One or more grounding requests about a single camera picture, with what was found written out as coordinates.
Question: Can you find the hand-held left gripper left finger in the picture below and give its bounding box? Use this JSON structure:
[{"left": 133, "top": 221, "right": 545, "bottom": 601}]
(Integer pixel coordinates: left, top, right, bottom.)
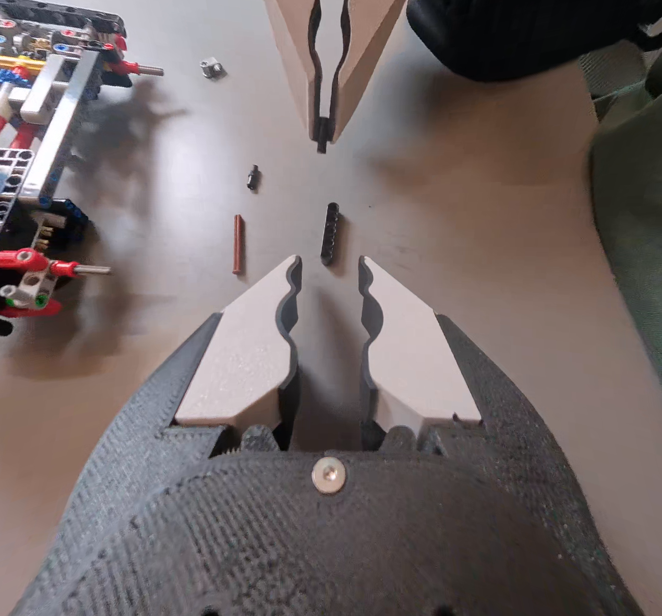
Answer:
[{"left": 175, "top": 255, "right": 303, "bottom": 428}]

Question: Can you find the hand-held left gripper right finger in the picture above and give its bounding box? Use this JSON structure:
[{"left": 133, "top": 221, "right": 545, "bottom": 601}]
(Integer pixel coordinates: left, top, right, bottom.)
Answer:
[{"left": 358, "top": 256, "right": 483, "bottom": 428}]

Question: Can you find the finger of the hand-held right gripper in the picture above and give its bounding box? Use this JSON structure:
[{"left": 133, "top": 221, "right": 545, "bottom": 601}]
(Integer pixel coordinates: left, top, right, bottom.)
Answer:
[
  {"left": 331, "top": 0, "right": 417, "bottom": 144},
  {"left": 251, "top": 0, "right": 324, "bottom": 142}
]

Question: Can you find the black lego beam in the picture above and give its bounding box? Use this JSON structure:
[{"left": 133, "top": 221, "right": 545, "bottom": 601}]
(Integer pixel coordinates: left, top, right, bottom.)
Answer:
[{"left": 321, "top": 203, "right": 343, "bottom": 265}]

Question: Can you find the lego car chassis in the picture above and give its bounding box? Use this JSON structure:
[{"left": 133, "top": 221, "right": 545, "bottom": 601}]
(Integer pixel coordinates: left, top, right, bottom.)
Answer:
[{"left": 0, "top": 0, "right": 165, "bottom": 338}]

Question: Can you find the black textured cushion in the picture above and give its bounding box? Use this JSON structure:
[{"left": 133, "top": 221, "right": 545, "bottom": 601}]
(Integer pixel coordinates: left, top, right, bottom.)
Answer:
[{"left": 406, "top": 0, "right": 662, "bottom": 82}]

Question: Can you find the person's green clothing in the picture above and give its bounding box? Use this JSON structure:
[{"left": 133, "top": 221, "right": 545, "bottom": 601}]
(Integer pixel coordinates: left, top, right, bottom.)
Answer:
[{"left": 590, "top": 42, "right": 662, "bottom": 384}]

